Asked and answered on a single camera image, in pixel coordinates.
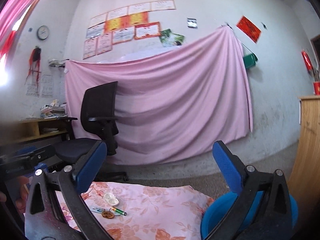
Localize white blue sachet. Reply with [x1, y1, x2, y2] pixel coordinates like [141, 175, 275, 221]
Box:
[89, 207, 109, 214]

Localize brown round biscuit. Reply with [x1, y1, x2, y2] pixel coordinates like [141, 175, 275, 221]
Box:
[101, 211, 115, 219]

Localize green lighter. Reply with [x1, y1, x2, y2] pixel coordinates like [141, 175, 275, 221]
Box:
[110, 206, 127, 216]

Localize left hand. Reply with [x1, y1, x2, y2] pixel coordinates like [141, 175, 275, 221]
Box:
[5, 176, 29, 214]

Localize blue cardboard box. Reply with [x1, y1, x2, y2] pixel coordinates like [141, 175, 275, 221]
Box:
[15, 146, 48, 190]

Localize blue plastic bucket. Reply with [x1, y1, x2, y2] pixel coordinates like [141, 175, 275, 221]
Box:
[200, 191, 299, 240]

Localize wooden cabinet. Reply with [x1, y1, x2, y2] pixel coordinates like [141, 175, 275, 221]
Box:
[288, 95, 319, 213]

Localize stack of papers on desk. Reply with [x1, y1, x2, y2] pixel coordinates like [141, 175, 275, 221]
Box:
[40, 99, 67, 118]

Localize white plastic blister shell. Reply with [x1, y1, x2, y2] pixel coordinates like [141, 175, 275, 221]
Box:
[104, 192, 119, 207]

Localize floral pink tablecloth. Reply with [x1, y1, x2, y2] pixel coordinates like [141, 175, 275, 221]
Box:
[53, 181, 215, 240]

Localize black office chair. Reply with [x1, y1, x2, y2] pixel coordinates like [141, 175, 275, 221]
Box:
[50, 81, 119, 172]

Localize red cup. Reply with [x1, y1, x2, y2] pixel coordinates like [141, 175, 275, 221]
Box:
[313, 81, 320, 95]

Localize pink hanging sheet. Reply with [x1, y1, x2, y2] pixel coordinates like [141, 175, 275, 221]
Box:
[65, 25, 253, 165]

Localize green hanging bag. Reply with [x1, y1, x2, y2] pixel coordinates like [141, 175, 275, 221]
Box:
[243, 53, 258, 69]

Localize red hanging ornament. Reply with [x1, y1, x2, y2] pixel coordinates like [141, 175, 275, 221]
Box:
[301, 50, 313, 72]

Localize red diamond paper poster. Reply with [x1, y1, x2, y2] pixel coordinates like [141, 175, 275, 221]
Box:
[236, 16, 261, 43]

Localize green photo posters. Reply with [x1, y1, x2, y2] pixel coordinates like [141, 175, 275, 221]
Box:
[159, 29, 185, 47]

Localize small black white photo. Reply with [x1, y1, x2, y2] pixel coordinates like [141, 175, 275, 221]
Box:
[187, 18, 198, 29]

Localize wooden wall desk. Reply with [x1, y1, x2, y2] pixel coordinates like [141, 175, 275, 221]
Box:
[1, 117, 77, 146]

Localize wall calendar sheets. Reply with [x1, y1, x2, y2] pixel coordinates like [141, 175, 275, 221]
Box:
[25, 73, 65, 99]

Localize red tassel wall ornament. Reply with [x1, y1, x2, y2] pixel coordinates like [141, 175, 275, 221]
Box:
[25, 46, 41, 88]

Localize round wall clock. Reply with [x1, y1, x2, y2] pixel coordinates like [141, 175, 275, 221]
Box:
[36, 25, 50, 41]

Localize certificates on wall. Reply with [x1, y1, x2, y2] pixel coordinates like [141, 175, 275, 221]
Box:
[82, 0, 176, 59]

